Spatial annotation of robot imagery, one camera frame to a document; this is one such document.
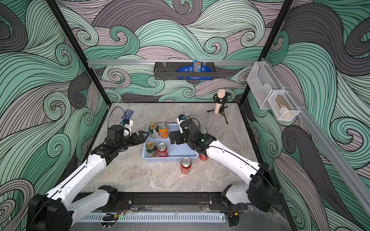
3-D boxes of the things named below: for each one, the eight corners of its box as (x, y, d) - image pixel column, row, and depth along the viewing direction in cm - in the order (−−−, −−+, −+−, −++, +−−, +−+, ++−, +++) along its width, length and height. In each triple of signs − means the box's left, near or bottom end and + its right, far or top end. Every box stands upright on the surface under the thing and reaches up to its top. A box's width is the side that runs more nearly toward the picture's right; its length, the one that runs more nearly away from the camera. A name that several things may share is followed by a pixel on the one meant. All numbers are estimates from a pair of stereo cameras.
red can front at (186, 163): (180, 174, 85) (180, 167, 76) (180, 164, 89) (180, 156, 80) (191, 174, 85) (192, 167, 76) (190, 164, 89) (191, 156, 80)
